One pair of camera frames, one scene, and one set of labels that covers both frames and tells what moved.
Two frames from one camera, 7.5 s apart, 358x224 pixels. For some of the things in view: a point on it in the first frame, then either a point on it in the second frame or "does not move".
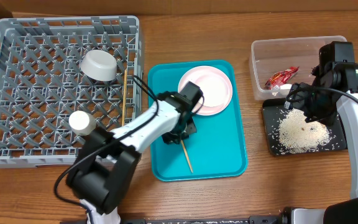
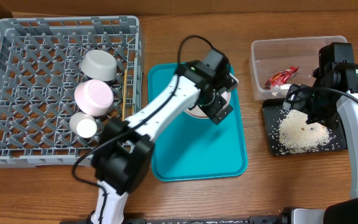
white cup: x=81 y=122 does not move
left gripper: x=173 y=135 to x=212 y=107
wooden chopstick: x=124 y=96 does not move
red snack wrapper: x=276 y=79 does not move
